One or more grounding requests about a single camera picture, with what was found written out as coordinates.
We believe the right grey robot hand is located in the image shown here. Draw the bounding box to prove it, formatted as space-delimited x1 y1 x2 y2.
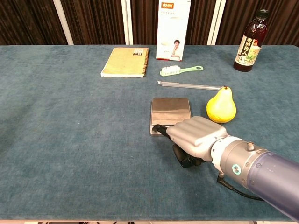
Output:
151 116 229 169

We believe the yellow lemon-shaped object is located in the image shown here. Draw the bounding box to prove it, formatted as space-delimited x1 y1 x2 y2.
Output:
206 85 237 124

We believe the small digital scale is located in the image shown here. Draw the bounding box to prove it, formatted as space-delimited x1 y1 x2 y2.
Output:
149 98 192 137

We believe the green brush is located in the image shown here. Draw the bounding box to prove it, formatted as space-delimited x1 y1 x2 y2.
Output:
159 65 204 77

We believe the brown spiral notebook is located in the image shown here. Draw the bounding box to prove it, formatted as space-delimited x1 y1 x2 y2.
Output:
100 47 150 78

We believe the dark glass bottle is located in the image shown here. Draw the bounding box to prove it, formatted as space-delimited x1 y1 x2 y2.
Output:
233 9 268 72

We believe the white carton box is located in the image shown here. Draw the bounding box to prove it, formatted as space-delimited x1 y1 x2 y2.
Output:
156 0 192 62

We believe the blue table cloth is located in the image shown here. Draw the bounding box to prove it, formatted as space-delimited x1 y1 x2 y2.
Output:
0 44 299 222

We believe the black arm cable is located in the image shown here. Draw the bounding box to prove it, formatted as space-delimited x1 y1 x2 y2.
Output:
216 175 265 202

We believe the white partition frame post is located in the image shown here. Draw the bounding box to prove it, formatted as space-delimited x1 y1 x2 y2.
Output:
53 0 74 45
206 0 227 45
121 0 134 45

